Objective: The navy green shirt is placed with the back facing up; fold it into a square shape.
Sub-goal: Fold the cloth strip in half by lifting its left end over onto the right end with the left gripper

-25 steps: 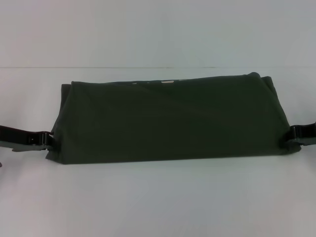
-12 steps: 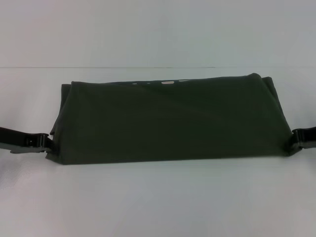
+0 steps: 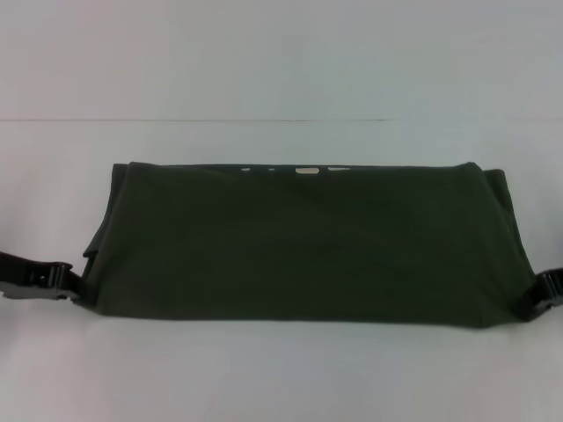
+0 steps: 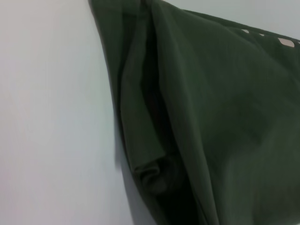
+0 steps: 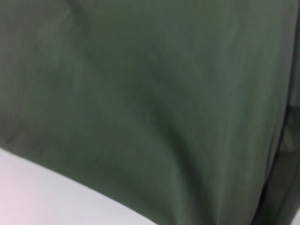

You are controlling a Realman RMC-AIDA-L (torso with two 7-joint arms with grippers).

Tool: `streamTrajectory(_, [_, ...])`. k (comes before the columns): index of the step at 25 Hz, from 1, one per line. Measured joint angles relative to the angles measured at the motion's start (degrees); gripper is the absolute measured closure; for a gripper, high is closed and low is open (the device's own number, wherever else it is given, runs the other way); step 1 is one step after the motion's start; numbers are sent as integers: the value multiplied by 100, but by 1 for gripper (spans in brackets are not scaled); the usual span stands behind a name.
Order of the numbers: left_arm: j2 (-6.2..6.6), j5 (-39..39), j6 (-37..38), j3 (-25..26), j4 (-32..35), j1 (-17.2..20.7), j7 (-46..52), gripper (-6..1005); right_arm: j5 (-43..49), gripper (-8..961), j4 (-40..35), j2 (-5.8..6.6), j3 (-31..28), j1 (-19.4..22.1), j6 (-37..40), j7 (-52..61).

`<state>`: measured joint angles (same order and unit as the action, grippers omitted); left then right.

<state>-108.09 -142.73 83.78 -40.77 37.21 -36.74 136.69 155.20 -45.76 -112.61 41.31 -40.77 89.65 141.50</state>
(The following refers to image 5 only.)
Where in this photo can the dark green t-shirt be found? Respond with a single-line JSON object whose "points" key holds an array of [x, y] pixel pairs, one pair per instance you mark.
{"points": [[150, 82]]}

